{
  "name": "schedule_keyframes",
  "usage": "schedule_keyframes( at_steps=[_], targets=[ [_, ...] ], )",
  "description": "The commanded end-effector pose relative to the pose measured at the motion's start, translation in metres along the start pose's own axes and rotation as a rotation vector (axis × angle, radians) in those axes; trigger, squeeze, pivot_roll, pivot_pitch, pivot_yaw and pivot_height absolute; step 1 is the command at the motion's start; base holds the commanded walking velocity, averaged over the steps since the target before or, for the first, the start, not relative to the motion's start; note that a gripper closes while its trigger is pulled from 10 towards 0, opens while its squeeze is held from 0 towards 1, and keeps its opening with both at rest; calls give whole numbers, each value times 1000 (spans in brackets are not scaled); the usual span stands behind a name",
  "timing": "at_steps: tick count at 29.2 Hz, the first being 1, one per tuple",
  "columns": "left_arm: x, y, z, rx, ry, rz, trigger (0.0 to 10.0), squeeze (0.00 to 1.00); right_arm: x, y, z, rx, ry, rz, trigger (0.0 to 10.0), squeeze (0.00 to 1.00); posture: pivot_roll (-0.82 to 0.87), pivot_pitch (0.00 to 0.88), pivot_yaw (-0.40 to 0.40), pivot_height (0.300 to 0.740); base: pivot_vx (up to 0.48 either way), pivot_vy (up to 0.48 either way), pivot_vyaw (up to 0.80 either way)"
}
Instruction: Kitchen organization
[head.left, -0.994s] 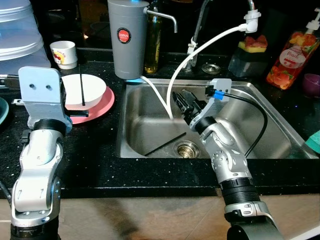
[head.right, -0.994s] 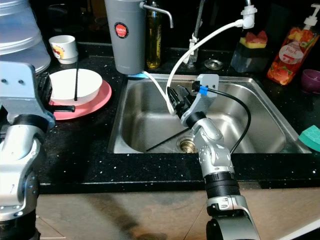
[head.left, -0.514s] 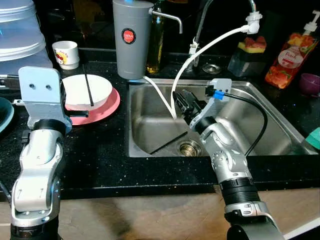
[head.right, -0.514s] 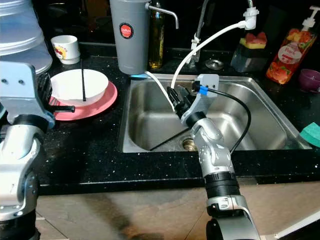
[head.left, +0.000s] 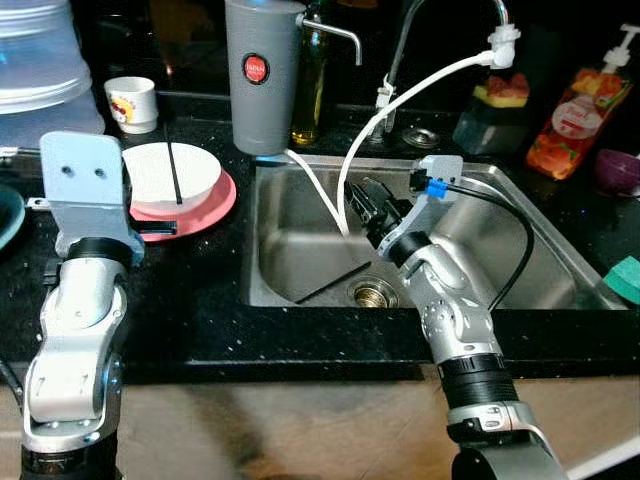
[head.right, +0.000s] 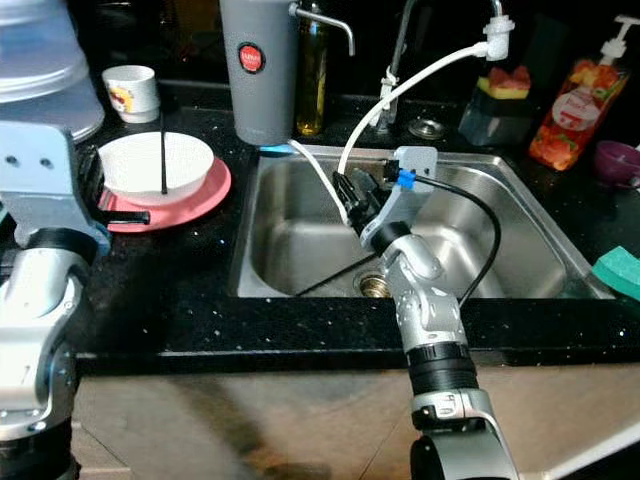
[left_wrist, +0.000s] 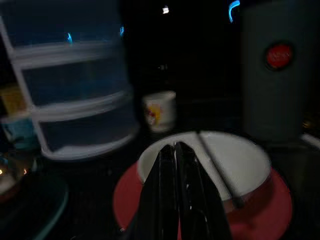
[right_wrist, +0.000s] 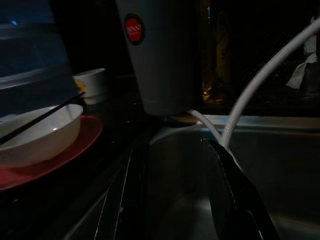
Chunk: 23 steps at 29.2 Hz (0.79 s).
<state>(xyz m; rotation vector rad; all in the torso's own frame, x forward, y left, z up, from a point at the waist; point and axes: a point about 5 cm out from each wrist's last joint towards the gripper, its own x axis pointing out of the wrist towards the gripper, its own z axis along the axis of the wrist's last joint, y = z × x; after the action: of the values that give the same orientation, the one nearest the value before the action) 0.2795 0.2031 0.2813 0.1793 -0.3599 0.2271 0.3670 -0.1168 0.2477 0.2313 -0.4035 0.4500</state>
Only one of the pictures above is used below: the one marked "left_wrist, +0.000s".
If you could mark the grey water filter red badge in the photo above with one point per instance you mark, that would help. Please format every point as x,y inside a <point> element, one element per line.
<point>275,100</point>

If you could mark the black chopstick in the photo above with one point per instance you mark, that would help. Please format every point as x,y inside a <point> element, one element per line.
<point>217,170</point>

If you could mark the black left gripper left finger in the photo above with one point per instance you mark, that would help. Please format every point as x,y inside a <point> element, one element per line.
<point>157,200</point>

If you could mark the teal plate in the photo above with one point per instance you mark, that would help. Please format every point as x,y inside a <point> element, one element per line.
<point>50,200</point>

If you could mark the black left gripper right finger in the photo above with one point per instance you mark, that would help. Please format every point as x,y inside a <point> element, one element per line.
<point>200,205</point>

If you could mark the white cup with red print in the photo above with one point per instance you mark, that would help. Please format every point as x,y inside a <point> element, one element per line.
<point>161,112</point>

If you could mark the pink plate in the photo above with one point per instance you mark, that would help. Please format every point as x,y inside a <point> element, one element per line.
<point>262,220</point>

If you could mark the white bowl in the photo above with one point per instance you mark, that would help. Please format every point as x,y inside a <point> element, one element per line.
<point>237,160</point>

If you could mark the yellow box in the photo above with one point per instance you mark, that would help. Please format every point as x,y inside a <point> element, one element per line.
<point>12,100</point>

